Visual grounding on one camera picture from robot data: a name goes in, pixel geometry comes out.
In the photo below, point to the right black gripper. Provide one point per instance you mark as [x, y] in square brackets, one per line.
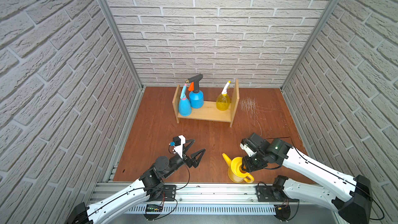
[247, 162]

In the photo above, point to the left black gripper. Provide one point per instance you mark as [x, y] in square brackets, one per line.
[185, 157]

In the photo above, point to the yellow watering can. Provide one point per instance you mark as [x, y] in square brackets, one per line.
[235, 172]

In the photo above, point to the wooden shelf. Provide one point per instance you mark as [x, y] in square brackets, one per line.
[208, 111]

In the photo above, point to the light blue pink spray bottle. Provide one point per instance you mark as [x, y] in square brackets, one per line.
[184, 106]

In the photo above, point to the blue grey pressure sprayer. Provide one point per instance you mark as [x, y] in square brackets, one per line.
[196, 96]

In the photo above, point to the yellow spray bottle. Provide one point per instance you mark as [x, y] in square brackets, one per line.
[223, 100]

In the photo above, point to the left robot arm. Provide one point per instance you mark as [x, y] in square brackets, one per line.
[149, 187]

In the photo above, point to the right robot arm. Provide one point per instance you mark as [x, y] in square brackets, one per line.
[349, 196]

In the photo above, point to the left green circuit board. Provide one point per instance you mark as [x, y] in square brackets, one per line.
[154, 208]

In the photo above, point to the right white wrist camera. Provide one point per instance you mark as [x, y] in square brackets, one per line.
[247, 149]

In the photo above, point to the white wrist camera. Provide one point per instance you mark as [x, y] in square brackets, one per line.
[177, 145]
[247, 149]

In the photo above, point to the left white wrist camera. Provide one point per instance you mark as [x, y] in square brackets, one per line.
[177, 145]

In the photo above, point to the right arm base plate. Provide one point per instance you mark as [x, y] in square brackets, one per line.
[266, 193]

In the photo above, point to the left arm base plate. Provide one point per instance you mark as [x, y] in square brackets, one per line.
[167, 193]

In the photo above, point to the aluminium front rail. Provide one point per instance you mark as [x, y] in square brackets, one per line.
[241, 194]

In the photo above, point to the left corner aluminium post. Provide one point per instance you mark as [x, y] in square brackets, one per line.
[104, 6]

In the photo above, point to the corner aluminium post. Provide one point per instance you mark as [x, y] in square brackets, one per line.
[104, 6]
[314, 34]

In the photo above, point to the right corner aluminium post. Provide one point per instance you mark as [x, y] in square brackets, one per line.
[314, 34]

